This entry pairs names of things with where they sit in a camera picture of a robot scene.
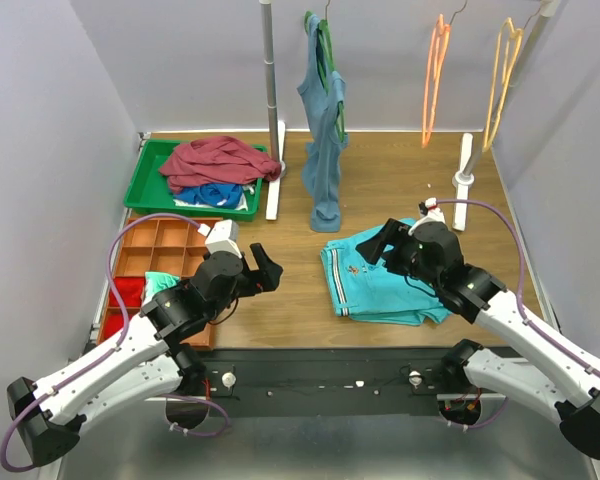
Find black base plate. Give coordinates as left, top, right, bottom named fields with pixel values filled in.
left=201, top=347, right=489, bottom=418

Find maroon tank top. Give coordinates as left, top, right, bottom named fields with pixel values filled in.
left=159, top=136, right=281, bottom=194

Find rack foot white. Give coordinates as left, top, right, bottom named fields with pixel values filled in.
left=265, top=119, right=287, bottom=221
left=452, top=133, right=474, bottom=232

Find orange plastic hanger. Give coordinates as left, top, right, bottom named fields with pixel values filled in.
left=421, top=14, right=451, bottom=148

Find right rack pole silver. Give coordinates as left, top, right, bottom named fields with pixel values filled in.
left=464, top=0, right=560, bottom=176

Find turquoise folded shorts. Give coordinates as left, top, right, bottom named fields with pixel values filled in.
left=320, top=226, right=451, bottom=326

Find yellow plastic hanger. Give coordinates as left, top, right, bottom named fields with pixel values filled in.
left=482, top=17, right=524, bottom=152

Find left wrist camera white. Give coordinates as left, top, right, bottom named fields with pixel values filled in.
left=197, top=219, right=242, bottom=258

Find left rack pole silver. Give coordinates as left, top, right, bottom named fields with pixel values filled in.
left=259, top=0, right=286, bottom=176

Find rack pole silver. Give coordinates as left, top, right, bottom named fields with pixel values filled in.
left=464, top=0, right=560, bottom=176
left=259, top=0, right=286, bottom=176

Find green plastic tray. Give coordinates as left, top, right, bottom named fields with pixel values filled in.
left=124, top=139, right=263, bottom=221

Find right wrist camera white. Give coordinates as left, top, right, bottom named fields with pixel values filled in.
left=418, top=197, right=446, bottom=224

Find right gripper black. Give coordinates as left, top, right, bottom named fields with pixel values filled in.
left=356, top=216, right=441, bottom=289

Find mint green cloth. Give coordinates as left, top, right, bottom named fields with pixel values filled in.
left=141, top=271, right=180, bottom=306

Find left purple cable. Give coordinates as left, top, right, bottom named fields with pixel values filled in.
left=0, top=213, right=204, bottom=473

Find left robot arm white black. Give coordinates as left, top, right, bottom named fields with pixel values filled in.
left=7, top=243, right=283, bottom=468

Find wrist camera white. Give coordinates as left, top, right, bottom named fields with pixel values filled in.
left=197, top=219, right=242, bottom=258
left=418, top=197, right=446, bottom=224

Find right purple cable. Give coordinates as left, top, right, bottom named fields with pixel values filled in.
left=410, top=198, right=600, bottom=391

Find green plastic hanger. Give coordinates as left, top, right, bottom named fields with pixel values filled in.
left=316, top=17, right=346, bottom=142

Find purple cable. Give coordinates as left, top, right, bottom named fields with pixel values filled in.
left=410, top=198, right=600, bottom=391
left=0, top=213, right=204, bottom=473

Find left rack foot white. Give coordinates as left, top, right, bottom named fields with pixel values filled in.
left=265, top=119, right=287, bottom=221

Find red cloth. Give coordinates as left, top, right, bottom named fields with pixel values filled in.
left=99, top=277, right=147, bottom=341

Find blue shirt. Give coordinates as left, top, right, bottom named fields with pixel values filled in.
left=174, top=183, right=244, bottom=209

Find right rack foot white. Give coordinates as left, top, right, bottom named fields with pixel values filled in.
left=452, top=133, right=474, bottom=232

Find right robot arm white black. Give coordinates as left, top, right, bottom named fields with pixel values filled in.
left=356, top=219, right=600, bottom=460

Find grey-blue tank top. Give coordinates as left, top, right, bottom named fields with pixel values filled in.
left=297, top=12, right=348, bottom=233

